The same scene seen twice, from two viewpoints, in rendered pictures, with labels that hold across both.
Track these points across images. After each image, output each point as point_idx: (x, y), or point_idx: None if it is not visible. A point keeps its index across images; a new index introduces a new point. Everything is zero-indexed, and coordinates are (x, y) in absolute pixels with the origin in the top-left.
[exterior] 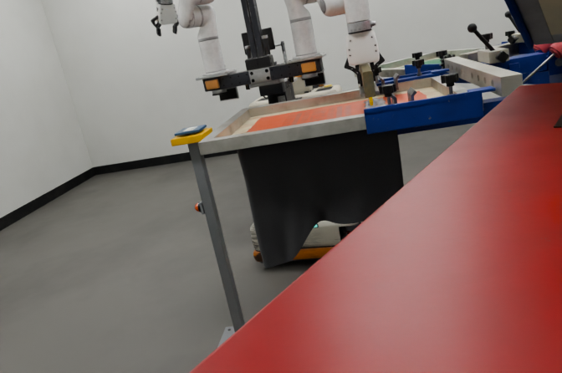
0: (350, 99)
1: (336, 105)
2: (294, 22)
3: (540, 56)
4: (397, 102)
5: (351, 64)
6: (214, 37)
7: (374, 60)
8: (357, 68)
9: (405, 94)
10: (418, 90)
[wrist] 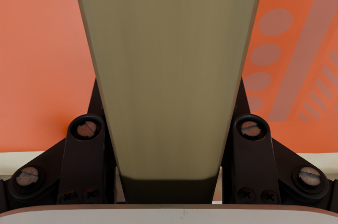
0: (220, 177)
1: (280, 139)
2: None
3: None
4: (35, 20)
5: (337, 214)
6: None
7: (32, 212)
8: (252, 161)
9: (36, 132)
10: (1, 155)
